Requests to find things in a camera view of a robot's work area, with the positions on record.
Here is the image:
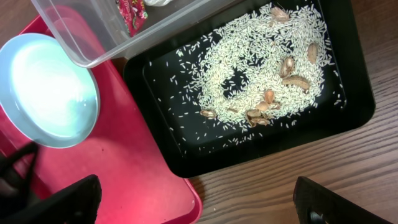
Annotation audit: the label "rice and food scraps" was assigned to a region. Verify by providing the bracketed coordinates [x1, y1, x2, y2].
[143, 1, 347, 157]

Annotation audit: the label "black plastic tray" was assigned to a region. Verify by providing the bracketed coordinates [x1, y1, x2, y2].
[123, 0, 376, 178]

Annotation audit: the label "white tissue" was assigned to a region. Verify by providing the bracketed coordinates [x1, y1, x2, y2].
[144, 0, 172, 7]

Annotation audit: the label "red snack wrapper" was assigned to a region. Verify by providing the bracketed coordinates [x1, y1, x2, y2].
[115, 0, 148, 37]

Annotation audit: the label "clear plastic waste bin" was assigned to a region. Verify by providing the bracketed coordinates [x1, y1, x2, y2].
[32, 0, 232, 68]

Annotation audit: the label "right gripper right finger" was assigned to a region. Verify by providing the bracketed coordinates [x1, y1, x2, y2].
[293, 176, 391, 224]

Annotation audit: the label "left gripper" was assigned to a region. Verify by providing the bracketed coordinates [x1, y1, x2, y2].
[1, 142, 39, 215]

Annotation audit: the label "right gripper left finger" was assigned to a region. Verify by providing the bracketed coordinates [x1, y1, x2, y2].
[1, 175, 102, 224]

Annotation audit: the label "large light blue plate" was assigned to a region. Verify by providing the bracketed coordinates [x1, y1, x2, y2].
[1, 33, 100, 149]

